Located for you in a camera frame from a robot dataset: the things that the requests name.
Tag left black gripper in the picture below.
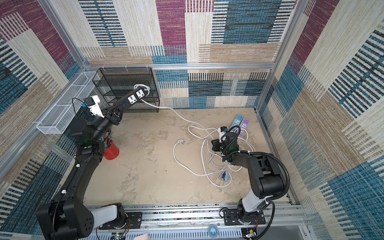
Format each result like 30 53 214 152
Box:
92 102 125 144

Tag white cord of teal strip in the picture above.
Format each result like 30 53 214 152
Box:
206 136 256 173

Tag teal power strip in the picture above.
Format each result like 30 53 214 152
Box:
231 115 244 127

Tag white cord of purple strip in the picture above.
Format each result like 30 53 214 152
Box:
172 138 233 189

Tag grey cord of black strip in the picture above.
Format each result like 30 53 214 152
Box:
133 83 256 178

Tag black power strip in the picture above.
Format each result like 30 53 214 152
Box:
114 87 148 112

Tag purple power strip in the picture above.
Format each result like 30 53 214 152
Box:
239 118 250 138

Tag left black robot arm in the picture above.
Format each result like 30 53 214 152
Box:
36 104 128 240

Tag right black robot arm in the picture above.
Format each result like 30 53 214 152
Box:
211 132 291 224

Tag pens in red cup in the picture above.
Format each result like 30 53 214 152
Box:
104 138 112 149

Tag blue binder clip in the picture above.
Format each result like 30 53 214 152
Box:
219 171 229 183

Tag red pen cup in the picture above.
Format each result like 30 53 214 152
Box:
104 141 120 160

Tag black corrugated cable conduit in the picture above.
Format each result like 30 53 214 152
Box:
220 125 291 240

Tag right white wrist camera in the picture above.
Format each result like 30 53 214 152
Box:
218 126 229 143

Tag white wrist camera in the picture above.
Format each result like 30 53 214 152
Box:
218 126 229 143
83 95 105 118

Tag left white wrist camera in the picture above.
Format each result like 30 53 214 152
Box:
83 95 105 118

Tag black wire shelf rack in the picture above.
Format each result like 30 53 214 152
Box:
92 67 160 107

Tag white mesh wall basket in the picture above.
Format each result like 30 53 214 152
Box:
37 72 96 135

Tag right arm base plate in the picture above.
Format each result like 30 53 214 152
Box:
219 208 266 226

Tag aluminium front rail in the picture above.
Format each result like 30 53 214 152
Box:
50 203 310 240

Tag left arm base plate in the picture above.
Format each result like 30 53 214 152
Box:
98 212 143 230

